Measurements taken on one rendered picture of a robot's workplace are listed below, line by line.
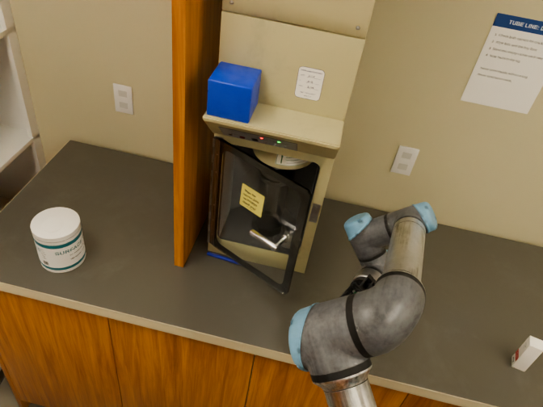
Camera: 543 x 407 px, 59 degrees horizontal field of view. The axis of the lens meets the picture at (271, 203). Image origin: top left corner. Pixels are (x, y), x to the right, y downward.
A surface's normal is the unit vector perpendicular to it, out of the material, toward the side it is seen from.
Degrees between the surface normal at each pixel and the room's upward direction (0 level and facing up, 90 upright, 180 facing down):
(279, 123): 0
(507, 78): 90
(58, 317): 90
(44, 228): 0
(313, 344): 59
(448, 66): 90
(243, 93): 90
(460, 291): 0
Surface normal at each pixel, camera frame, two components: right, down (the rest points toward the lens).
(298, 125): 0.12, -0.74
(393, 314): 0.21, -0.28
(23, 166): -0.20, 0.63
